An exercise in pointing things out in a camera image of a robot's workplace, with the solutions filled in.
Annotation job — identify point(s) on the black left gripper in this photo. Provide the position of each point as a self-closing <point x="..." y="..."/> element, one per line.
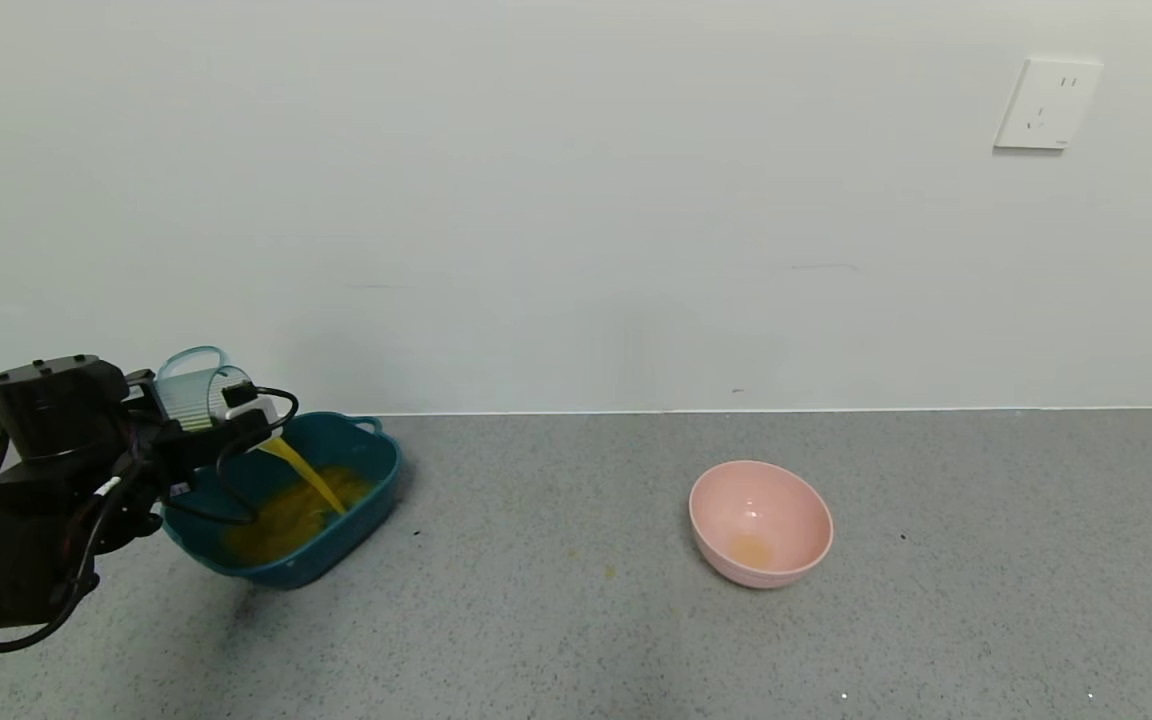
<point x="183" y="432"/>

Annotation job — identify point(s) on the translucent teal ribbed cup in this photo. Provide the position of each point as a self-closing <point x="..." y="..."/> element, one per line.
<point x="191" y="385"/>

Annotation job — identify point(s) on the orange liquid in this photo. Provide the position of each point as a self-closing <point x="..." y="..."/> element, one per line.
<point x="296" y="510"/>

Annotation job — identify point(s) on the teal plastic tray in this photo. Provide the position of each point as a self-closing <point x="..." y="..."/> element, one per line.
<point x="376" y="470"/>

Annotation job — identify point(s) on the pink bowl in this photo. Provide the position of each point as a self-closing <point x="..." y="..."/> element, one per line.
<point x="786" y="510"/>

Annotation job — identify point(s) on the silver white wrist camera box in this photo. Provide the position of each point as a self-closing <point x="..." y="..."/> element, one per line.
<point x="254" y="408"/>

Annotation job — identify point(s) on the white wall socket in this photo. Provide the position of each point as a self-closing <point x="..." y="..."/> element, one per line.
<point x="1048" y="102"/>

